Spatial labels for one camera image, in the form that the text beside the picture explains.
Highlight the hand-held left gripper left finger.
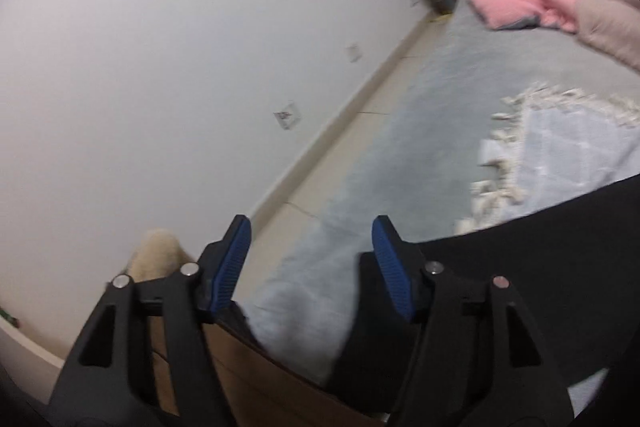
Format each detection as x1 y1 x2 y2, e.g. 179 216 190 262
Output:
47 215 252 427

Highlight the checked blanket with fringe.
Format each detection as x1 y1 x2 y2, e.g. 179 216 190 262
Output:
452 81 640 235

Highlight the black jacket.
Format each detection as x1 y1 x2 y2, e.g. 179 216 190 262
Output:
320 174 640 415

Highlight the beige fluffy object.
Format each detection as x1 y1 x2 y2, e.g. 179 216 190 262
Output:
124 229 198 284

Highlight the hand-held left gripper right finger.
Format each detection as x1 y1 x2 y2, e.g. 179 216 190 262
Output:
371 215 576 427

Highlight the brown wooden bed frame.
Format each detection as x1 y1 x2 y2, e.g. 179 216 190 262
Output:
147 314 388 427

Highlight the pale pink duvet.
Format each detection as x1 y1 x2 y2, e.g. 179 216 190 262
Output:
575 0 640 72

